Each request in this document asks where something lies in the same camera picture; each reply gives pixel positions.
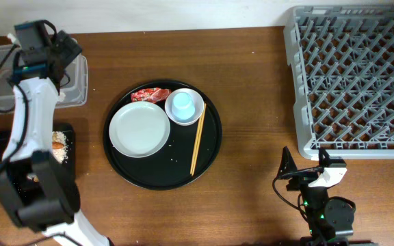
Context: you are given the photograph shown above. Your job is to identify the round black serving tray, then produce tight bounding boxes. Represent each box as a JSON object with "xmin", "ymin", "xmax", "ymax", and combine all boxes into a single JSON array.
[{"xmin": 102, "ymin": 79, "xmax": 222, "ymax": 190}]

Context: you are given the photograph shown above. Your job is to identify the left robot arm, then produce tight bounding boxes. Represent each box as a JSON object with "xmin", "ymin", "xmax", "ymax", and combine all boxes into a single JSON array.
[{"xmin": 0, "ymin": 27, "xmax": 111, "ymax": 245}]

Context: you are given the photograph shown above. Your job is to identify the grey-white plate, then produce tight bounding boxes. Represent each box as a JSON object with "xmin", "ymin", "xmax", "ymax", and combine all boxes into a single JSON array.
[{"xmin": 108, "ymin": 101, "xmax": 170, "ymax": 158}]

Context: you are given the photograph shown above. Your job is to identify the grey dishwasher rack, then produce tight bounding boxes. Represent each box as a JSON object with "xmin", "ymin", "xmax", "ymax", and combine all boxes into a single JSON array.
[{"xmin": 283, "ymin": 5, "xmax": 394, "ymax": 160}]

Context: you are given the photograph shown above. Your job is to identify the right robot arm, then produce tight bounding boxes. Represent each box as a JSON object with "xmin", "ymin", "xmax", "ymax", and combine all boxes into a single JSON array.
[{"xmin": 272, "ymin": 146, "xmax": 375, "ymax": 246}]

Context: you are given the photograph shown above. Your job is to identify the rice and peanut scraps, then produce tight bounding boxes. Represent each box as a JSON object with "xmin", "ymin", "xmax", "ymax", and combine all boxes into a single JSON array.
[{"xmin": 29, "ymin": 131, "xmax": 69, "ymax": 182}]

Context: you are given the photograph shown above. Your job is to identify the white bowl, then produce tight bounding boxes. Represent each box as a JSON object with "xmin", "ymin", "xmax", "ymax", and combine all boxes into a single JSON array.
[{"xmin": 165, "ymin": 88, "xmax": 205, "ymax": 126}]

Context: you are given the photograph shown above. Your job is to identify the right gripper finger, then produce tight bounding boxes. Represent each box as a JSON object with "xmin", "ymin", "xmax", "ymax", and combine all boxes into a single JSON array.
[
  {"xmin": 276, "ymin": 146, "xmax": 298, "ymax": 180},
  {"xmin": 318, "ymin": 148, "xmax": 344, "ymax": 167}
]

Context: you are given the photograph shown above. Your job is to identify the black rectangular tray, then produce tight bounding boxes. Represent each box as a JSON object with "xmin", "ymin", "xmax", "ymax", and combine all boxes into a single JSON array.
[{"xmin": 0, "ymin": 123, "xmax": 77, "ymax": 195}]

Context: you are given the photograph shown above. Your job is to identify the red snack wrapper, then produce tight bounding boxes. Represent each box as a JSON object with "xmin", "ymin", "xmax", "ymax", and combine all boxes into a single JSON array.
[{"xmin": 131, "ymin": 87, "xmax": 172, "ymax": 103}]

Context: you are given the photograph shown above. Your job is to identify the clear plastic bin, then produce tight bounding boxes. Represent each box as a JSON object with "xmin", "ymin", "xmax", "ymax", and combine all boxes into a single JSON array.
[{"xmin": 0, "ymin": 45, "xmax": 88, "ymax": 109}]

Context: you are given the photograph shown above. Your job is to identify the orange carrot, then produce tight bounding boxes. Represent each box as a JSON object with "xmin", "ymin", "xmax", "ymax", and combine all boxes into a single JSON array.
[{"xmin": 52, "ymin": 142, "xmax": 64, "ymax": 150}]

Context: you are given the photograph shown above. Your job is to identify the light blue cup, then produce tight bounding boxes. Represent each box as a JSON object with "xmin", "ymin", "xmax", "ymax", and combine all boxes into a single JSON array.
[{"xmin": 172, "ymin": 92, "xmax": 195, "ymax": 121}]

